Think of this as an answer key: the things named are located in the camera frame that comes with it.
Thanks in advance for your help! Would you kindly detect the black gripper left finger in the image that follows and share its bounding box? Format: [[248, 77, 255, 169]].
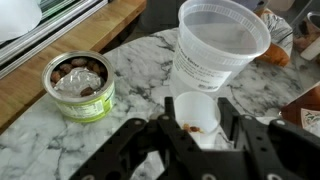
[[69, 96, 205, 180]]

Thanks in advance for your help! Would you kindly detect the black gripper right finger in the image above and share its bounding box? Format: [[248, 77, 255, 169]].
[[217, 96, 320, 180]]

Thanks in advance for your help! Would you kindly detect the small clear measuring cup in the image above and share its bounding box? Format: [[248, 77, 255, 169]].
[[172, 91, 223, 150]]

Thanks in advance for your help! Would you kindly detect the large clear plastic cup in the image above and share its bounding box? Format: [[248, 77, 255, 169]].
[[168, 0, 272, 98]]

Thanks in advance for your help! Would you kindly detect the hot sauce bottle red cap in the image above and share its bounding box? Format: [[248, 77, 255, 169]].
[[279, 85, 320, 130]]

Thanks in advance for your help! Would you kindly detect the green tin can of nuts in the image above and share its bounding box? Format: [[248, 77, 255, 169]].
[[41, 50, 117, 124]]

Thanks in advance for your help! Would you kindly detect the dark glass jar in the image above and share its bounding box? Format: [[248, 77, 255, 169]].
[[292, 10, 320, 62]]

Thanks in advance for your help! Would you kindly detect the wooden desk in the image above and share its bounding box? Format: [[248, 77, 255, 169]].
[[0, 0, 148, 135]]

